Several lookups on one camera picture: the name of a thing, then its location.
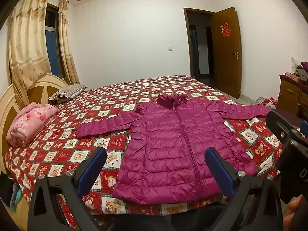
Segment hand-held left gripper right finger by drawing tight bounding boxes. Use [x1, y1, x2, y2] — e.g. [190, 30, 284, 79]
[204, 147, 282, 231]

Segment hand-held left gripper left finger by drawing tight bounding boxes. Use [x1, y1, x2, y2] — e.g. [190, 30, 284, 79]
[27, 146, 107, 231]

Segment magenta puffer jacket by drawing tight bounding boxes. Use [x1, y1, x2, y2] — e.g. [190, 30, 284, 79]
[75, 94, 271, 205]

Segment clothes heap on floor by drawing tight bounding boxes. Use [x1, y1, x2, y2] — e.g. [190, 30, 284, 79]
[255, 97, 278, 109]

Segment clothes pile on dresser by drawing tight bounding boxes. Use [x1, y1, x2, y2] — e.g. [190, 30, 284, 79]
[294, 61, 308, 83]

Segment person's right hand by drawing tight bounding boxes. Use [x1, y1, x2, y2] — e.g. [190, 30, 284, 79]
[283, 194, 308, 231]

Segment red patchwork bed sheet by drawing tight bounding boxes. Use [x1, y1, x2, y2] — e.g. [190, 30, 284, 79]
[5, 74, 283, 216]

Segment brown wooden dresser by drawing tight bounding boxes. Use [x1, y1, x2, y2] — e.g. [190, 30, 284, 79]
[277, 74, 308, 121]

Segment pink folded blanket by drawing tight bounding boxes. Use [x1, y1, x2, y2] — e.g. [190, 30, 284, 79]
[6, 102, 60, 147]

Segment grey patterned pillow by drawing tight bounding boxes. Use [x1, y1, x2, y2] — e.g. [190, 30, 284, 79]
[48, 84, 88, 103]

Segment teal cloth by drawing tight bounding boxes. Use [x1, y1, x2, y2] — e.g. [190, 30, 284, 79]
[9, 182, 23, 210]

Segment brown wooden door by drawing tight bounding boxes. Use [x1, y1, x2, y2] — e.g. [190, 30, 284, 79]
[209, 7, 242, 99]

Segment cream wooden bed headboard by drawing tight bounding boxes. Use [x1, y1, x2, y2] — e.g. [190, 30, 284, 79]
[0, 73, 69, 231]

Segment window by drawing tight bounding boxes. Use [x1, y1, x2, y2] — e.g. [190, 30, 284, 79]
[44, 2, 66, 80]

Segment narrow beige floral curtain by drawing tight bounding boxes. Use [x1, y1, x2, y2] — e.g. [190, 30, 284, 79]
[58, 0, 80, 85]

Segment red paper door decoration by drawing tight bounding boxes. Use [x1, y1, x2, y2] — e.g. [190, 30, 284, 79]
[220, 23, 231, 38]

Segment wide beige floral curtain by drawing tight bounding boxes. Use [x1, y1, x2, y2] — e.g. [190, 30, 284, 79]
[9, 0, 52, 106]

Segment dark wooden door frame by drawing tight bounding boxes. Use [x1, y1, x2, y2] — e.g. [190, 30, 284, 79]
[183, 7, 213, 79]

